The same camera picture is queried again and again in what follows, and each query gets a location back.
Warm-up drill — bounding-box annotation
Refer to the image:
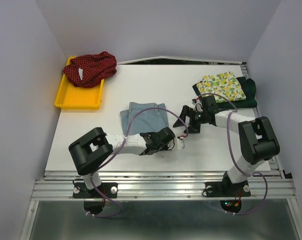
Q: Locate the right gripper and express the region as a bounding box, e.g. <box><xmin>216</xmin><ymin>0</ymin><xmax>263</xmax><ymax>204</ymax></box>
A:
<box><xmin>172</xmin><ymin>104</ymin><xmax>208</xmax><ymax>133</ymax></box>

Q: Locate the light blue denim skirt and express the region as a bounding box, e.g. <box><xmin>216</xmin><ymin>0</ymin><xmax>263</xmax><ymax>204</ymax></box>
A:
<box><xmin>120</xmin><ymin>102</ymin><xmax>169</xmax><ymax>135</ymax></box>

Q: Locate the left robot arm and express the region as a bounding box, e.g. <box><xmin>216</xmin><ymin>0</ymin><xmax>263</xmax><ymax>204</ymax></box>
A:
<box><xmin>68</xmin><ymin>127</ymin><xmax>179</xmax><ymax>197</ymax></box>

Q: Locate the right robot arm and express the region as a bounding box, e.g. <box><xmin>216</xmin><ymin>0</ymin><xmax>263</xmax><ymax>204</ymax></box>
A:
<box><xmin>173</xmin><ymin>93</ymin><xmax>280</xmax><ymax>196</ymax></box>

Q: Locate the lemon print skirt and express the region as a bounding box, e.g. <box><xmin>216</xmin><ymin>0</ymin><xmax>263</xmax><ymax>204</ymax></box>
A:
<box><xmin>192</xmin><ymin>71</ymin><xmax>246</xmax><ymax>103</ymax></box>

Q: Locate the dark green skirt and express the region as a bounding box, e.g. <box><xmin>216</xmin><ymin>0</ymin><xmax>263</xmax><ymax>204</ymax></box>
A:
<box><xmin>193</xmin><ymin>76</ymin><xmax>258</xmax><ymax>109</ymax></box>

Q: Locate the yellow plastic tray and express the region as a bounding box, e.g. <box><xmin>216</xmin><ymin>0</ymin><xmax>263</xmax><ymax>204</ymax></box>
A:
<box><xmin>54</xmin><ymin>56</ymin><xmax>105</xmax><ymax>111</ymax></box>

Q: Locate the red polka dot skirt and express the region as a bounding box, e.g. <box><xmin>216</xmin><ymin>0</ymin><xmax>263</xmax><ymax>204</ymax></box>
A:
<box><xmin>63</xmin><ymin>51</ymin><xmax>117</xmax><ymax>89</ymax></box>

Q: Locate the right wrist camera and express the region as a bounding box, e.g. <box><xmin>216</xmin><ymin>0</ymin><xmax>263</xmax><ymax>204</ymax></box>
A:
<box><xmin>191</xmin><ymin>99</ymin><xmax>203</xmax><ymax>112</ymax></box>

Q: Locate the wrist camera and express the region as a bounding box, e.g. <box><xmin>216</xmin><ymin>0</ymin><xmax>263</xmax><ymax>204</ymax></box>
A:
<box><xmin>191</xmin><ymin>99</ymin><xmax>203</xmax><ymax>112</ymax></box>
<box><xmin>173</xmin><ymin>137</ymin><xmax>185</xmax><ymax>151</ymax></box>

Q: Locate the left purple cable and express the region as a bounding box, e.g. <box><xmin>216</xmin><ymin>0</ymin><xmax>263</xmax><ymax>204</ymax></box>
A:
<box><xmin>84</xmin><ymin>107</ymin><xmax>189</xmax><ymax>218</ymax></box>

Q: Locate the purple cable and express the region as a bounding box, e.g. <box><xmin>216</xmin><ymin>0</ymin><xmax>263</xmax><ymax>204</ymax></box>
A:
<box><xmin>192</xmin><ymin>93</ymin><xmax>268</xmax><ymax>216</ymax></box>
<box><xmin>84</xmin><ymin>107</ymin><xmax>189</xmax><ymax>218</ymax></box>

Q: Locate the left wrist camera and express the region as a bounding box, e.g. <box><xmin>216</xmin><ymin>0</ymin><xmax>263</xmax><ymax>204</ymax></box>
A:
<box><xmin>173</xmin><ymin>137</ymin><xmax>185</xmax><ymax>151</ymax></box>

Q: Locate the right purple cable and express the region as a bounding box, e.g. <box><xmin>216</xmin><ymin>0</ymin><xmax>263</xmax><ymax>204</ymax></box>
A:
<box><xmin>192</xmin><ymin>93</ymin><xmax>268</xmax><ymax>216</ymax></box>

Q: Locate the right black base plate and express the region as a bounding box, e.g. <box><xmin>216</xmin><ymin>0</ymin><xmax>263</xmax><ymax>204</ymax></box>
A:
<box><xmin>202</xmin><ymin>180</ymin><xmax>251</xmax><ymax>214</ymax></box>

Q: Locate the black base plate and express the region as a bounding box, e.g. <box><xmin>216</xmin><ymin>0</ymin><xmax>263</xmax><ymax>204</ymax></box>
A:
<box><xmin>202</xmin><ymin>180</ymin><xmax>251</xmax><ymax>214</ymax></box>
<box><xmin>72</xmin><ymin>179</ymin><xmax>118</xmax><ymax>218</ymax></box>

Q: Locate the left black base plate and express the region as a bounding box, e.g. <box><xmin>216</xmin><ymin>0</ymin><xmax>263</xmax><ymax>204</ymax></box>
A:
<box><xmin>72</xmin><ymin>179</ymin><xmax>118</xmax><ymax>218</ymax></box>

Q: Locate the aluminium rail frame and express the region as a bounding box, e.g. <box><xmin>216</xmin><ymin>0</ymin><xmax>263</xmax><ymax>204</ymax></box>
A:
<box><xmin>21</xmin><ymin>64</ymin><xmax>302</xmax><ymax>240</ymax></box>

